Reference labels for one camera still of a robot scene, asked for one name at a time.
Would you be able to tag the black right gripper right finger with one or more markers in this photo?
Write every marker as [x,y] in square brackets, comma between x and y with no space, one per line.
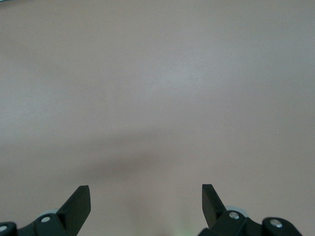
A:
[211,209]

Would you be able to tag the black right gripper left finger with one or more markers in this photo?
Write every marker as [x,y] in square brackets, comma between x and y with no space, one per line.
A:
[76,209]

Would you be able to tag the brown table cover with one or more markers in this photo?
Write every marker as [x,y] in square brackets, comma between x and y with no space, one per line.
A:
[157,86]

